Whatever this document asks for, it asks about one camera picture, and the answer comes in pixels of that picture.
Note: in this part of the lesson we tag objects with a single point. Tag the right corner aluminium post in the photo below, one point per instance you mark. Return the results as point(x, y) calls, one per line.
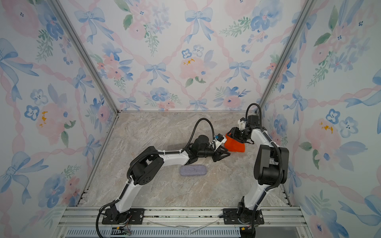
point(289, 46)

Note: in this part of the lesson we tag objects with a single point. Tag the corner aluminium post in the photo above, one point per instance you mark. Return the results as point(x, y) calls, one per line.
point(289, 46)
point(59, 11)

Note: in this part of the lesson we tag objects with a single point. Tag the left corner aluminium post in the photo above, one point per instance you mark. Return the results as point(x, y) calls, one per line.
point(59, 11)

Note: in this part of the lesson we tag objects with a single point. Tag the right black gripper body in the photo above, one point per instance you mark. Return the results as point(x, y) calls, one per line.
point(240, 135)

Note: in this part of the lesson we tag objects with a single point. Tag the orange cleaning cloth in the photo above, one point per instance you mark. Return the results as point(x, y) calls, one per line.
point(234, 146)

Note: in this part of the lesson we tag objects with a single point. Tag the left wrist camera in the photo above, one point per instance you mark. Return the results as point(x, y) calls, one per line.
point(218, 140)

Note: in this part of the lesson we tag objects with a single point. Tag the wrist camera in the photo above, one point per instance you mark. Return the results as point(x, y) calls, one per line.
point(242, 123)
point(218, 140)

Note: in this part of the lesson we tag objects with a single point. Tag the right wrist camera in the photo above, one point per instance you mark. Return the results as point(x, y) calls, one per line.
point(242, 123)

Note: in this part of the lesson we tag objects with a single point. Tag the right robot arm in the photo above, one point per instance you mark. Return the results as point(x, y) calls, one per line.
point(270, 169)

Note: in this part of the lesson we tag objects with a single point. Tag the purple fabric eyeglass case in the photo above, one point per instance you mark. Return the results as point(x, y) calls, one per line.
point(193, 170)

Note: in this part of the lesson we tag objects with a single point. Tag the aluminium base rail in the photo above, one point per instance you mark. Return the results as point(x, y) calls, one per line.
point(181, 222)

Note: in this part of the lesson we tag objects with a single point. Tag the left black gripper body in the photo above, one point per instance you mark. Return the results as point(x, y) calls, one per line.
point(215, 155)

